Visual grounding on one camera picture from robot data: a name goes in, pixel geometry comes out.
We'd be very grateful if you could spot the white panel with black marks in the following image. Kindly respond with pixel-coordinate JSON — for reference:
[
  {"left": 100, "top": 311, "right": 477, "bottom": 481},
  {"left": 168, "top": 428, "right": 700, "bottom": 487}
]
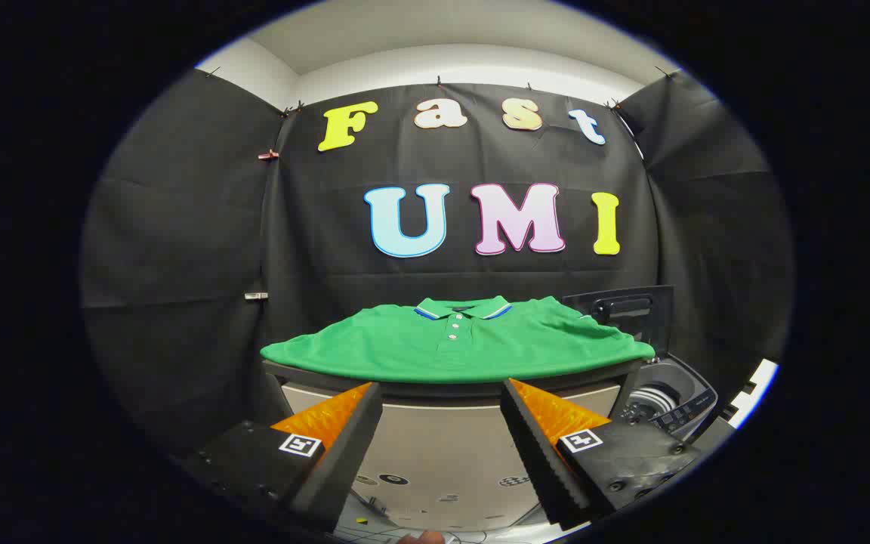
[{"left": 722, "top": 359, "right": 779, "bottom": 430}]

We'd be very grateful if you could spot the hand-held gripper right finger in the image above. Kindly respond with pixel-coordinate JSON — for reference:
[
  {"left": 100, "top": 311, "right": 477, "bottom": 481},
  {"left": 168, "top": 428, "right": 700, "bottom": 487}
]
[{"left": 499, "top": 378, "right": 708, "bottom": 531}]

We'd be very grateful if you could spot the green polo shirt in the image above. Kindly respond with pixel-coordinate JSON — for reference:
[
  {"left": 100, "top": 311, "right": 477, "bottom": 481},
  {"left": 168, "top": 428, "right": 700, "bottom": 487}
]
[{"left": 260, "top": 296, "right": 656, "bottom": 385}]

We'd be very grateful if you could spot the grey cabinet table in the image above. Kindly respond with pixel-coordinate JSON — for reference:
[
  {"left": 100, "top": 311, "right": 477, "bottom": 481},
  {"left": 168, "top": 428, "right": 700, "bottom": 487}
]
[{"left": 261, "top": 359, "right": 643, "bottom": 531}]

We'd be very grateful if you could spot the black backdrop cloth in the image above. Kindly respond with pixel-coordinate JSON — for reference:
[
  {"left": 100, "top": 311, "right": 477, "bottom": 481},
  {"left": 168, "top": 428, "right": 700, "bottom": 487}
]
[{"left": 80, "top": 66, "right": 794, "bottom": 454}]

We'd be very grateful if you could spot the dark grey washing machine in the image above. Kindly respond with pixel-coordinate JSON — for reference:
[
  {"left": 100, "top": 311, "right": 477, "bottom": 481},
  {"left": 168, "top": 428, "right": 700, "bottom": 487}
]
[{"left": 616, "top": 352, "right": 719, "bottom": 447}]

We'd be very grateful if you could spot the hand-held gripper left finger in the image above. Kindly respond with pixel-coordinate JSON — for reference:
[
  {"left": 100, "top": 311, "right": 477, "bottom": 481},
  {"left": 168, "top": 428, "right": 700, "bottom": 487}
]
[{"left": 178, "top": 382, "right": 384, "bottom": 533}]

